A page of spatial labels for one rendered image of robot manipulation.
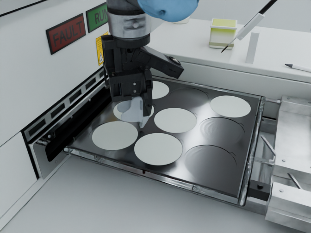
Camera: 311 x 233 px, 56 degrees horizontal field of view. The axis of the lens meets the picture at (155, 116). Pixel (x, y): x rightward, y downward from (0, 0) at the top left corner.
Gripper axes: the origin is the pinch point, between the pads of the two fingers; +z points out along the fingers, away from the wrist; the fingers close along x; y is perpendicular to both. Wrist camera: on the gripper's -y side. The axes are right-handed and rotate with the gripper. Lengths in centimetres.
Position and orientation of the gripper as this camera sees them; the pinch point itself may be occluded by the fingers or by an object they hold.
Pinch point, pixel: (144, 121)
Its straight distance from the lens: 64.8
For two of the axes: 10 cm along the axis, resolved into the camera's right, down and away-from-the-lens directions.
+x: 3.2, 5.5, -7.7
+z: 0.0, 8.2, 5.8
